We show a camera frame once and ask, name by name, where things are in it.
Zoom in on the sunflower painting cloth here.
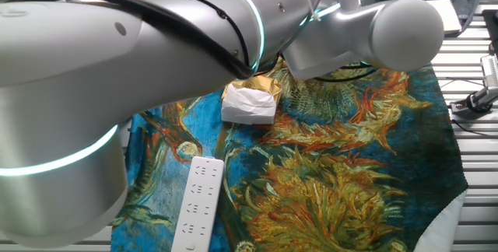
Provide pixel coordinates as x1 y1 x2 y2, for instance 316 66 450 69
110 0 469 252

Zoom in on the small silver camera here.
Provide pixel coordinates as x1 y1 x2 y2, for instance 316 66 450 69
480 54 498 89

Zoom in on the gold tissue box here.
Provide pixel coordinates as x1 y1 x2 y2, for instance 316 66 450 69
220 75 283 125

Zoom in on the white flat box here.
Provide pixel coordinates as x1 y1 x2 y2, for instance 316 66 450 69
427 0 463 35

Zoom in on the black block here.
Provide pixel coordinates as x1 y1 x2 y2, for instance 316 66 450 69
482 9 498 57

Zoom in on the white power strip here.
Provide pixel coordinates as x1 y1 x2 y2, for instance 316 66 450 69
170 156 226 252

